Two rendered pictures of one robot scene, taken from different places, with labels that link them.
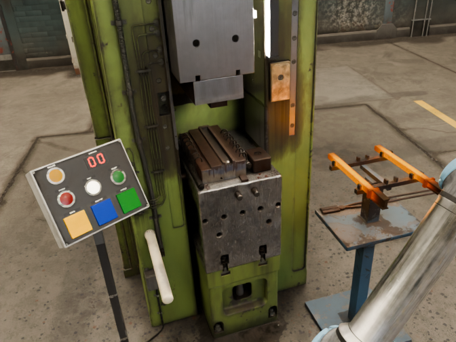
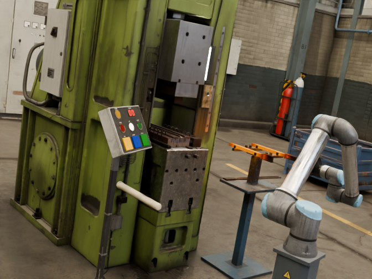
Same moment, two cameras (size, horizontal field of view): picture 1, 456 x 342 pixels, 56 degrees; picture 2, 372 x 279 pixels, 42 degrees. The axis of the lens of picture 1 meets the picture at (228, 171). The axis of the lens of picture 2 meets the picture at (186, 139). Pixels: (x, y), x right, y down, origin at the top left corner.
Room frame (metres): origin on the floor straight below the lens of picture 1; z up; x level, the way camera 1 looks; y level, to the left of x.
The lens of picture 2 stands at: (-1.41, 1.40, 1.59)
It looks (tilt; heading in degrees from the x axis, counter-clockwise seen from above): 11 degrees down; 334
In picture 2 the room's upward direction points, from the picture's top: 9 degrees clockwise
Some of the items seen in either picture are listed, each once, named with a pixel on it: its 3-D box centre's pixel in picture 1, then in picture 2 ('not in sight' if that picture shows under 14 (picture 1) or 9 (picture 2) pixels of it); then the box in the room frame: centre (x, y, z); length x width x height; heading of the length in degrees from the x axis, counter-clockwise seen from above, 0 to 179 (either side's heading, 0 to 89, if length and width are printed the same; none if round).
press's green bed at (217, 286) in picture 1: (228, 264); (151, 226); (1.82, 0.03, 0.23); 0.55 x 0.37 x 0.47; 16
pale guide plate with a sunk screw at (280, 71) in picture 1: (279, 81); (206, 96); (1.81, -0.25, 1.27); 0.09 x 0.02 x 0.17; 106
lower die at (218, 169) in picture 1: (210, 150); (160, 134); (1.80, 0.08, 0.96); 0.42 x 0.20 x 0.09; 16
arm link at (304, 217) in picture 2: not in sight; (305, 218); (0.60, -0.35, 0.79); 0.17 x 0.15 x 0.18; 23
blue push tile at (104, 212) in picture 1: (104, 212); (135, 141); (1.26, 0.45, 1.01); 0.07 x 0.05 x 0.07; 131
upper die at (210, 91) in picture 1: (204, 76); (168, 85); (1.80, 0.08, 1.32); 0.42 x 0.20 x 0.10; 16
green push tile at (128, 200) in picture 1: (128, 200); (144, 140); (1.33, 0.37, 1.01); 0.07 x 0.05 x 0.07; 131
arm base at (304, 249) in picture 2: not in sight; (301, 242); (0.59, -0.36, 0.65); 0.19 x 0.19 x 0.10
